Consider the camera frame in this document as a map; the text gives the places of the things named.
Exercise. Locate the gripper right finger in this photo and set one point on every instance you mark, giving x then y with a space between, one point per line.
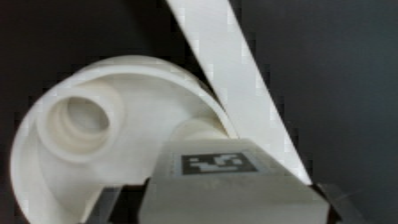
343 213

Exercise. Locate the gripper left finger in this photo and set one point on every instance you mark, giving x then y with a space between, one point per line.
103 206

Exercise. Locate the white round stool seat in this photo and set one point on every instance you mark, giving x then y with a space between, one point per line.
93 133

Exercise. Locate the white stool leg with peg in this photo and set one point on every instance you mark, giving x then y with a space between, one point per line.
220 184

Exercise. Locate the white L-shaped fence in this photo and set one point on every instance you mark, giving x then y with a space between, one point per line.
213 35

